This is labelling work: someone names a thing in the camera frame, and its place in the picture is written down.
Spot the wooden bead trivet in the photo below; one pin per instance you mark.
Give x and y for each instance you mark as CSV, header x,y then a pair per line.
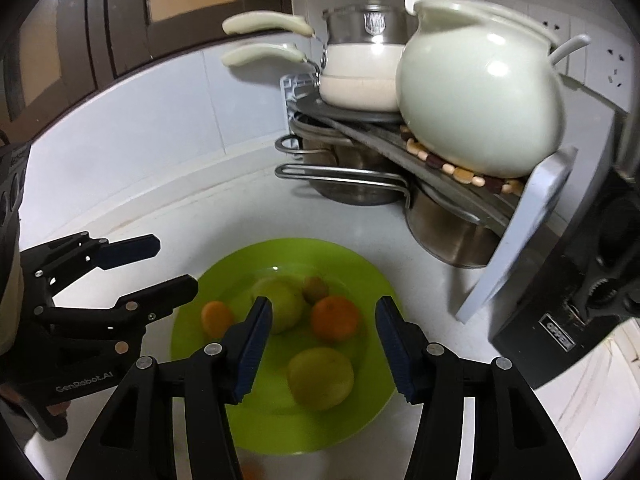
x,y
465,176

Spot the wide steel pot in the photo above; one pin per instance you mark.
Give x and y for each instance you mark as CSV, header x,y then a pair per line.
x,y
350,185

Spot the green plate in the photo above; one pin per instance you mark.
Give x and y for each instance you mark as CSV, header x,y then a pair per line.
x,y
360,407

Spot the grey shelf rack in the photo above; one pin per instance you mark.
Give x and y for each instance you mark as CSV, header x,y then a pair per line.
x,y
530,230

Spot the white wall socket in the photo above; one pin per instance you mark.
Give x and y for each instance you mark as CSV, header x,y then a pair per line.
x,y
550,25
607,60

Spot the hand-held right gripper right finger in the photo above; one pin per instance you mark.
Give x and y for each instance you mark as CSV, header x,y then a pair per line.
x,y
395,350

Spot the white spoon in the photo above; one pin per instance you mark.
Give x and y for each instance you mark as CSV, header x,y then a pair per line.
x,y
570,47

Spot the black knife block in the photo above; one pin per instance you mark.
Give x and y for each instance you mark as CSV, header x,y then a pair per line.
x,y
550,345

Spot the brown longan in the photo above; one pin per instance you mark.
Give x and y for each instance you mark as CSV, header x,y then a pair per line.
x,y
316,288

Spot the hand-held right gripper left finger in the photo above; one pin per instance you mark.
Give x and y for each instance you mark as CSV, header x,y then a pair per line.
x,y
252,345

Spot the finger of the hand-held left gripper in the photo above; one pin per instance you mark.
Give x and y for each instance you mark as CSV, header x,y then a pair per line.
x,y
165,292
127,252

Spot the green apple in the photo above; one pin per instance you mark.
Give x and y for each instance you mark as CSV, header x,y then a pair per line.
x,y
320,377
285,305

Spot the white ceramic pot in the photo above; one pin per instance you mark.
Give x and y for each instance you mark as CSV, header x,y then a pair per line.
x,y
475,90

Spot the orange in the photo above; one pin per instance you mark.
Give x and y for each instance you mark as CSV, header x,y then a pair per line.
x,y
335,318
217,318

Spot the cream saucepan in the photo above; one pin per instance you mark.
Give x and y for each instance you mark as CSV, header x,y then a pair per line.
x,y
357,80

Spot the tall steel pot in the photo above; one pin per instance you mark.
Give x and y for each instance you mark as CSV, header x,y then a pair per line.
x,y
450,240

